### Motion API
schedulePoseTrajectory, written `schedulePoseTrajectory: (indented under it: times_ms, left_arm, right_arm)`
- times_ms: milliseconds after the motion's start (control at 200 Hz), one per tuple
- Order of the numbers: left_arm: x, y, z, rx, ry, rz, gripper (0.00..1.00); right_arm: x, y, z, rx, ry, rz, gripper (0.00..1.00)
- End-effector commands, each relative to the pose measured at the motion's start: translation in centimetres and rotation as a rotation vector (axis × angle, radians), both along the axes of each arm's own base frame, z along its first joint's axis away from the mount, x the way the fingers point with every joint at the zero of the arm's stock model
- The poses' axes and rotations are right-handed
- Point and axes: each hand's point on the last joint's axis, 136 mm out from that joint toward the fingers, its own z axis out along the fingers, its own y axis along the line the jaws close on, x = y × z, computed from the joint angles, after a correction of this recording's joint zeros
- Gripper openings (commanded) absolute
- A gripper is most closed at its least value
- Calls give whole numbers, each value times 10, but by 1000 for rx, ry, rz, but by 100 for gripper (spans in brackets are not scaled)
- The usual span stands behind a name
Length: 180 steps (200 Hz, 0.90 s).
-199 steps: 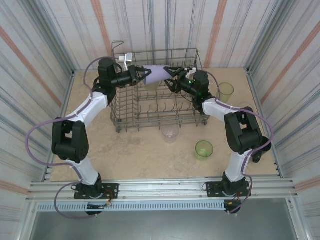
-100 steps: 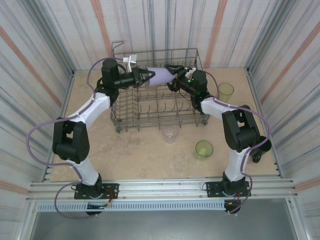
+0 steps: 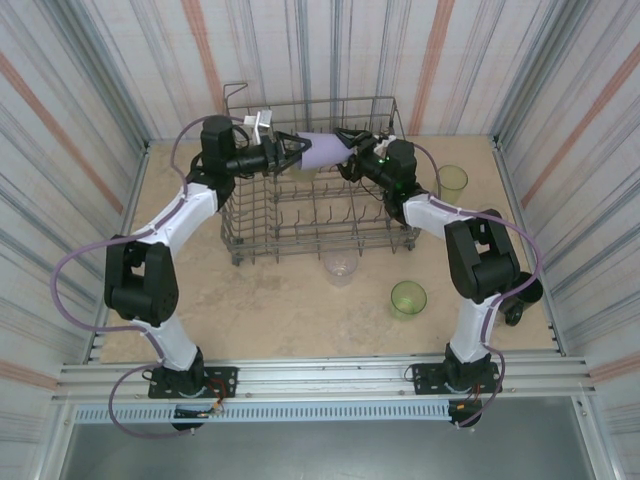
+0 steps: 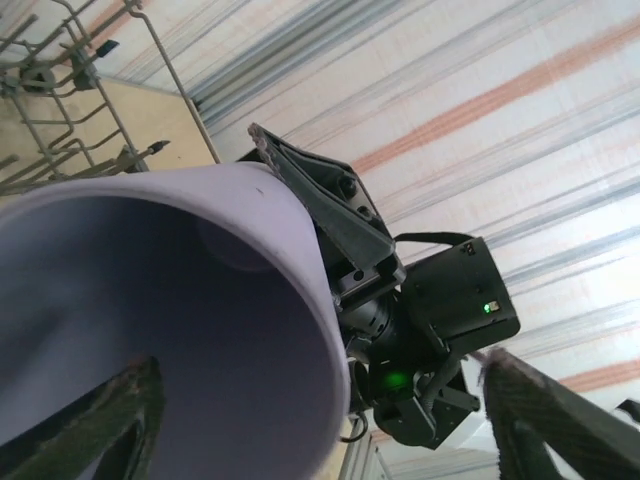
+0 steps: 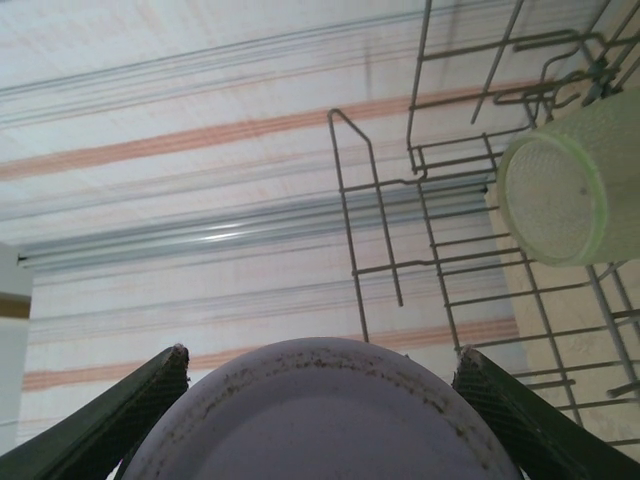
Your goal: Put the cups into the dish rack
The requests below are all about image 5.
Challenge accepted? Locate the frosted pale green cup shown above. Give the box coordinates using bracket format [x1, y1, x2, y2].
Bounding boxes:
[496, 87, 640, 267]

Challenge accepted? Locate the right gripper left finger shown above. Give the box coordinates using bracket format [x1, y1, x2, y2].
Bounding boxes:
[0, 344, 191, 480]

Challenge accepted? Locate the purple plastic cup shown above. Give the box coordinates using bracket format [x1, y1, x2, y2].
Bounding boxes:
[117, 336, 524, 480]

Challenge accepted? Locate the aluminium enclosure frame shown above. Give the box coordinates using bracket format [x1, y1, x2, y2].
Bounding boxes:
[17, 192, 491, 274]

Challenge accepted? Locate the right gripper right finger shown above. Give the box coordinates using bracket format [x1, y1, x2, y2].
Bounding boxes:
[451, 344, 640, 480]

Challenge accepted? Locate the grey wire dish rack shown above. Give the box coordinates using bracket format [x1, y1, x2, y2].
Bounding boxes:
[327, 0, 640, 446]

